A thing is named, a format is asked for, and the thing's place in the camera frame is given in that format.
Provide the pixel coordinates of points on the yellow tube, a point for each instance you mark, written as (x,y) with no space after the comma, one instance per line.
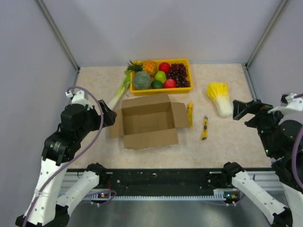
(190,114)

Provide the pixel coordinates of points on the red apple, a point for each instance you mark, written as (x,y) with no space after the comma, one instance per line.
(165,67)
(170,83)

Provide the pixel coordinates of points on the yellow utility knife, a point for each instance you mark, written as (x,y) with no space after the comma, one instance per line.
(205,129)

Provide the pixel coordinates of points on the red apple front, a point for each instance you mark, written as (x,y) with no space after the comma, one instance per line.
(170,83)

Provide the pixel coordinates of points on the yellow napa cabbage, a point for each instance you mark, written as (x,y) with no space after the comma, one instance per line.
(219,94)

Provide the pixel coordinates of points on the red apple rear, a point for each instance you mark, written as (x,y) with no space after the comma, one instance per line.
(165,67)

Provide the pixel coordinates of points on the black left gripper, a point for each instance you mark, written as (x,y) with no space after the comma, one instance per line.
(99,118)

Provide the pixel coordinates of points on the green white leek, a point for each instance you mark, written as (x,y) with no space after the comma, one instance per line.
(121,91)

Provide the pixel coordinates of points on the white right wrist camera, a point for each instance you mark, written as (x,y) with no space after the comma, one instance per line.
(290,103)

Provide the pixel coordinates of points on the brown cardboard express box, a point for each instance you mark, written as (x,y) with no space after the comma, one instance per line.
(149,122)

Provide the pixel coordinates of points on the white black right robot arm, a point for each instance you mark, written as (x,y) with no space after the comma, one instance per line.
(278,194)

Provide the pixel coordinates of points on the dark green lime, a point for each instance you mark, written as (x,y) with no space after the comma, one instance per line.
(157,85)

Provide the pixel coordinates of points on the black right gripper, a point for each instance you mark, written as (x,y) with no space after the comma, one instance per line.
(256,106)

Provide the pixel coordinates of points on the white slotted cable duct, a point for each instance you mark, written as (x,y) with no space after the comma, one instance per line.
(218,195)

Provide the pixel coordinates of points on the pineapple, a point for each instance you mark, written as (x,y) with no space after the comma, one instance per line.
(149,67)

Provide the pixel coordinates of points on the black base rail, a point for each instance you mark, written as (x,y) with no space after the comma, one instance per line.
(164,182)

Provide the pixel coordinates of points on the light green apple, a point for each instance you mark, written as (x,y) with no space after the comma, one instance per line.
(160,76)

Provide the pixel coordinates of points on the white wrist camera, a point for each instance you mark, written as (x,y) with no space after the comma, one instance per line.
(290,103)
(79,97)

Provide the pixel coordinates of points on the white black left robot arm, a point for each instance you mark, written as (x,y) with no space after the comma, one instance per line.
(47,208)

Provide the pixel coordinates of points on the green cantaloupe melon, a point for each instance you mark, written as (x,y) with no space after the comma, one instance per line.
(142,80)

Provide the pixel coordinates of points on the yellow plastic fruit tray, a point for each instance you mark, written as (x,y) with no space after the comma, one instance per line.
(177,90)

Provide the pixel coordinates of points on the purple grape bunch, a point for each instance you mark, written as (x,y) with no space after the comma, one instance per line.
(178,72)

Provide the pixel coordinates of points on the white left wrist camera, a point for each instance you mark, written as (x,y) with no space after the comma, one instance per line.
(79,97)

